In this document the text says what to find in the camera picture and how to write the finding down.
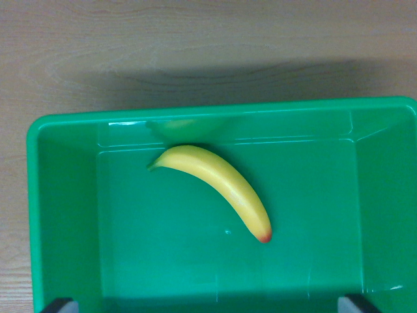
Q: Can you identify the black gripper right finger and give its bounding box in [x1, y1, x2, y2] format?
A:
[338, 293, 382, 313]

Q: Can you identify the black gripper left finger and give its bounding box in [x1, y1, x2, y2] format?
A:
[40, 297, 79, 313]

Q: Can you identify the yellow plastic banana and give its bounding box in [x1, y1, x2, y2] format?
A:
[146, 145, 273, 244]

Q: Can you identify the green plastic bin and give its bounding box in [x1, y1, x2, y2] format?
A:
[26, 96, 417, 313]

